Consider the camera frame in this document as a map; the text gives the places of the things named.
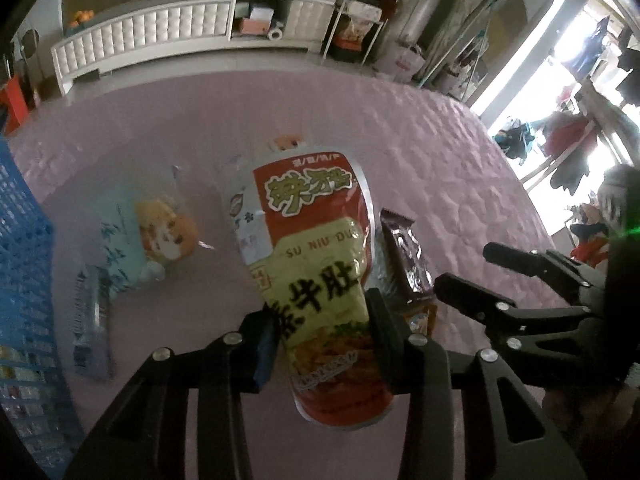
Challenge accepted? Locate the clothes drying rack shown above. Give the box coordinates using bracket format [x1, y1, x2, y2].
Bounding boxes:
[492, 85, 640, 261]

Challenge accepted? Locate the light blue cartoon snack packet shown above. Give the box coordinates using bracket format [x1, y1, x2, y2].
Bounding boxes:
[97, 195, 201, 306]

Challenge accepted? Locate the silver blue gum pack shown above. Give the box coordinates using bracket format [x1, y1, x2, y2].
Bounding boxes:
[67, 264, 115, 381]

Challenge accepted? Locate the hanging black garment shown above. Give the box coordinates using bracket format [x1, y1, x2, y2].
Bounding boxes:
[615, 45, 640, 106]

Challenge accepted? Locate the white pink shopping bag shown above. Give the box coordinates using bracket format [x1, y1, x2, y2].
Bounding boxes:
[372, 42, 426, 83]

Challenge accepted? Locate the blue plastic basket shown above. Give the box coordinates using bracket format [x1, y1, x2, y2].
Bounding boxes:
[0, 137, 86, 466]

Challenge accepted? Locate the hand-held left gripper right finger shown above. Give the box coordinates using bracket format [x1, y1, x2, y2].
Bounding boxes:
[365, 287, 586, 480]

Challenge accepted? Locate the orange red snack packet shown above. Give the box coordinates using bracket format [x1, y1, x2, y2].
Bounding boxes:
[402, 302, 440, 337]

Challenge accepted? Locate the red paper bag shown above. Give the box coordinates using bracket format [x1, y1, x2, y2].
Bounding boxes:
[0, 75, 31, 136]

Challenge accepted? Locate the purple quilted blanket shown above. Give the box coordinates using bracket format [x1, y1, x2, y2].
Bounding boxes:
[10, 67, 556, 480]

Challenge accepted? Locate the white tufted TV cabinet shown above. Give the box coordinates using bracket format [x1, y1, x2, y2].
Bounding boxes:
[50, 0, 346, 98]

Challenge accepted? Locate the standing fan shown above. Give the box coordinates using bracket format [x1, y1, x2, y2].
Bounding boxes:
[17, 30, 41, 61]

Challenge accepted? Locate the white metal shelf rack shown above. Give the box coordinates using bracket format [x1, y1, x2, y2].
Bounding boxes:
[320, 0, 416, 66]

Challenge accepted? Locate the grey oval folding board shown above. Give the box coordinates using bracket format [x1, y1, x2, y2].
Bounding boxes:
[450, 0, 556, 106]

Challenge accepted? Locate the silver cylindrical air conditioner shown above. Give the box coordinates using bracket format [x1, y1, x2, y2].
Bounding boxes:
[400, 0, 466, 56]

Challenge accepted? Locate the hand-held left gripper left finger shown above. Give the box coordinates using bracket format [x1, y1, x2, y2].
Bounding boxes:
[75, 309, 282, 480]

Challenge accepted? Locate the hanging blue garment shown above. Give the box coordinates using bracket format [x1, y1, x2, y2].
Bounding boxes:
[570, 17, 613, 78]

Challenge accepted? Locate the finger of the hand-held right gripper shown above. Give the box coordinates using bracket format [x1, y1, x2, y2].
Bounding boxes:
[434, 272, 621, 386]
[482, 242, 608, 306]

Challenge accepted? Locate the floral mattress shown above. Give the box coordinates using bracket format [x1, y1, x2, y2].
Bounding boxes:
[430, 0, 506, 96]

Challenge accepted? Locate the pink box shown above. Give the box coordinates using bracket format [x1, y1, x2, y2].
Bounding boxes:
[237, 17, 273, 36]

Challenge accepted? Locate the brown snack packet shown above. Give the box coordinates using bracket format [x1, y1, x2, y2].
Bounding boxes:
[379, 207, 435, 306]

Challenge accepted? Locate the white cartoon snack packet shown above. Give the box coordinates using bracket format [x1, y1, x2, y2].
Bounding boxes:
[270, 132, 308, 155]

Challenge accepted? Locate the red yellow snack packet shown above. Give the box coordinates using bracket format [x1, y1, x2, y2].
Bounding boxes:
[222, 147, 396, 428]

